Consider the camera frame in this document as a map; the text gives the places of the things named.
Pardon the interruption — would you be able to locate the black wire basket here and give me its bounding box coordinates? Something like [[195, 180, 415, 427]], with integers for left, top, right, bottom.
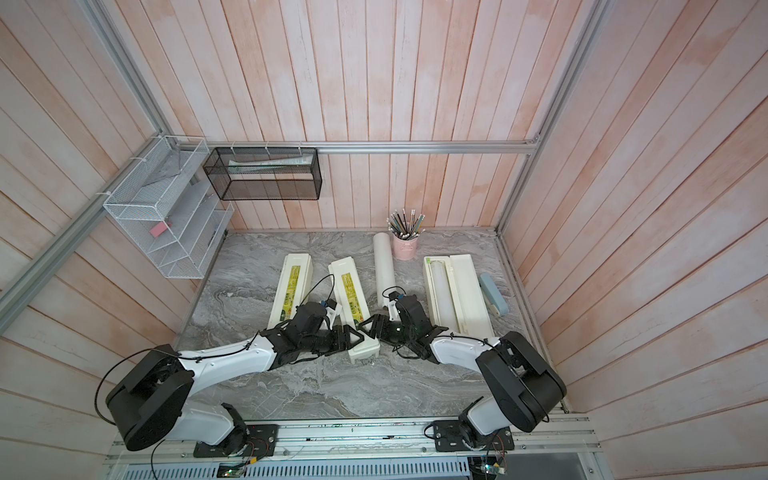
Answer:
[[203, 146, 323, 201]]

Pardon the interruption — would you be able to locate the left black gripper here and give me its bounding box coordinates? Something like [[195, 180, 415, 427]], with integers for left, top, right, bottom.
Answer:
[[302, 326, 366, 358]]

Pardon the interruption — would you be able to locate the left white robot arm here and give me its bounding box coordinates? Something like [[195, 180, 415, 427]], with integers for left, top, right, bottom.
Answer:
[[105, 302, 365, 456]]

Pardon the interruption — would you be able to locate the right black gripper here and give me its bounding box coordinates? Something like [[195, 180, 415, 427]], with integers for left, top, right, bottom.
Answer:
[[359, 315, 417, 347]]

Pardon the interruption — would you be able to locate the white wire shelf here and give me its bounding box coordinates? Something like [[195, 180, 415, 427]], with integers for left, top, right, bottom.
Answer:
[[104, 135, 234, 280]]

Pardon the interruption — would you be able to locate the cream dispenser lid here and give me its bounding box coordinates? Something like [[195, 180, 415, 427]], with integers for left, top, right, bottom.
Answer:
[[329, 257, 380, 364], [448, 254, 494, 338]]

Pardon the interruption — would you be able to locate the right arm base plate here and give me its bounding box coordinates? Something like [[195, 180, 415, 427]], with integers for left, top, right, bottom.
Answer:
[[423, 419, 515, 453]]

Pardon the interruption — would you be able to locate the bundle of pencils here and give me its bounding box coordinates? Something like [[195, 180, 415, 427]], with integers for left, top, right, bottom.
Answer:
[[387, 209, 425, 241]]

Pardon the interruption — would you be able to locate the far left cream dispenser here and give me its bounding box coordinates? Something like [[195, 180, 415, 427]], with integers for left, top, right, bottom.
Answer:
[[267, 253, 313, 329]]

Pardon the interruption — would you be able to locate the aluminium front rail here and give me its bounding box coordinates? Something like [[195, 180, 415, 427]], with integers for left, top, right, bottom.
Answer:
[[104, 412, 602, 469]]

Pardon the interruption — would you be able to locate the pink pencil cup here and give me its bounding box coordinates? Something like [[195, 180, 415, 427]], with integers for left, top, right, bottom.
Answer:
[[392, 235, 418, 261]]

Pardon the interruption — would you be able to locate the blue stapler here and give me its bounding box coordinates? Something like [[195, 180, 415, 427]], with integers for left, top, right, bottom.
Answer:
[[478, 273, 509, 317]]

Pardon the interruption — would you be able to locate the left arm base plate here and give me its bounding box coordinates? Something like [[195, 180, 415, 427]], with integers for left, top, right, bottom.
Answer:
[[193, 424, 279, 459]]

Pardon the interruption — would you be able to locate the pink eraser block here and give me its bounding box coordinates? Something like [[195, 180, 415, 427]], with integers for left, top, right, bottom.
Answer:
[[149, 221, 169, 238]]

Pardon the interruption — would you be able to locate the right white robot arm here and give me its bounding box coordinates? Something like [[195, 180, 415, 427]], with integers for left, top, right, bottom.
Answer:
[[358, 293, 567, 451]]

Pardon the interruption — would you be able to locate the thick plastic wrap roll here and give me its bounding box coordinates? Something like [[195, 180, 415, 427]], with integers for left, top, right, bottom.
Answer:
[[373, 233, 396, 307]]

